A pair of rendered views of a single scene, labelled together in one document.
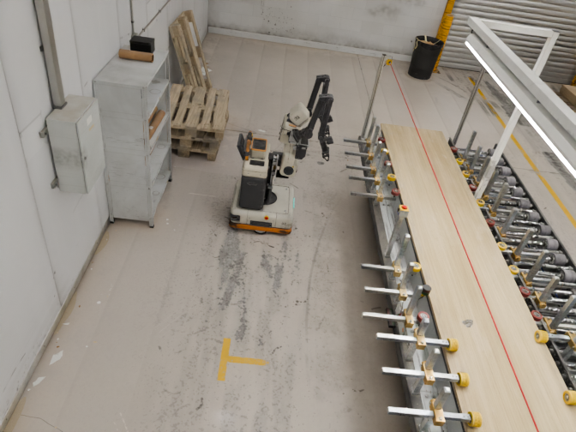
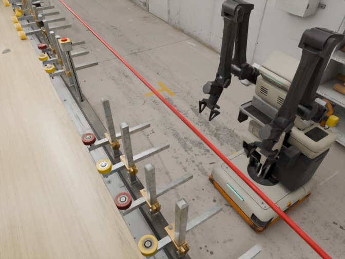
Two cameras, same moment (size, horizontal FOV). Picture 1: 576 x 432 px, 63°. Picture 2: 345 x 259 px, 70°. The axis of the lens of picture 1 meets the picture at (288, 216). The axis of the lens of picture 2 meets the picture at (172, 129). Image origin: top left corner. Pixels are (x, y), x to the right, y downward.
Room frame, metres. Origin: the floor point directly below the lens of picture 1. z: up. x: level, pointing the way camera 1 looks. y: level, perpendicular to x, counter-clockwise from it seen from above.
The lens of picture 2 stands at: (4.92, -1.02, 1.96)
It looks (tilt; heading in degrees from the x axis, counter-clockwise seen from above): 43 degrees down; 151
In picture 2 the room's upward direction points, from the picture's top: 1 degrees clockwise
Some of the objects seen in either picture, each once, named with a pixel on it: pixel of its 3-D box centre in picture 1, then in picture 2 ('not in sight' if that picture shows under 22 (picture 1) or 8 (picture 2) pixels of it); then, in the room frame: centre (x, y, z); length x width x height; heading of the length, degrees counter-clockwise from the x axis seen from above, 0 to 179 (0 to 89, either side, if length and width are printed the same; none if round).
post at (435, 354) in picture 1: (423, 374); (41, 28); (1.78, -0.98, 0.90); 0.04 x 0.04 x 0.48; 5
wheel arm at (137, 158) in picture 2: (370, 179); (137, 158); (3.97, -0.74, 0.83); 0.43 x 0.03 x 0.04; 95
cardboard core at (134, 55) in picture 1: (136, 55); not in sight; (4.19, 1.63, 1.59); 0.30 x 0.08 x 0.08; 95
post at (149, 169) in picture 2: (374, 161); (151, 196); (4.27, -0.78, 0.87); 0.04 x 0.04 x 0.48; 5
